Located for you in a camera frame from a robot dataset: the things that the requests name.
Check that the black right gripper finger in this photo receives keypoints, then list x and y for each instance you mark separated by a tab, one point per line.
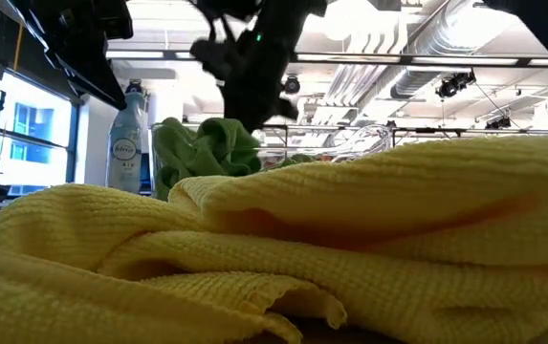
282	109
247	107

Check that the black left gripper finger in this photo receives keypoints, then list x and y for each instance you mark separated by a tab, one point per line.
94	76

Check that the yellow microfiber towel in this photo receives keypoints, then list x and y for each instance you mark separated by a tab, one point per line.
302	286

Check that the clear plastic basket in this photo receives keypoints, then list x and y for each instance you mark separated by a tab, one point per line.
364	141

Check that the light blue spray bottle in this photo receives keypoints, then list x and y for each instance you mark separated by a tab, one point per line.
125	162

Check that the large window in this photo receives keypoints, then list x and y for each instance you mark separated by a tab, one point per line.
39	157

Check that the overhead light bar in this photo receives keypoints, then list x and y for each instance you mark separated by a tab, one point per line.
407	59

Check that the black ceiling spotlight cluster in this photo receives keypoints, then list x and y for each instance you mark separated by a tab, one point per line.
498	123
453	86

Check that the black overhead camera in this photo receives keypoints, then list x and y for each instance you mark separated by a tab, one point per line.
292	85

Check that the black background frame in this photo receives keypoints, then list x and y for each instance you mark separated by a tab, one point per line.
445	130

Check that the silver ventilation duct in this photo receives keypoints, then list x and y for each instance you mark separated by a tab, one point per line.
445	33

